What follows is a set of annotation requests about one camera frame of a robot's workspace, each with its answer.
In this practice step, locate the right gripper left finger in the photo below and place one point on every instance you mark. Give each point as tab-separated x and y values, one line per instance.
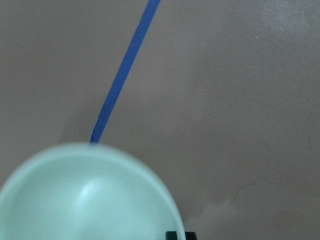
171	235

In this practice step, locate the green bowl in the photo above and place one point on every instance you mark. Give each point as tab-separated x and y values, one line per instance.
81	192

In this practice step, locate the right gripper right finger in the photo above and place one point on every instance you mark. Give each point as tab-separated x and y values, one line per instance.
190	235

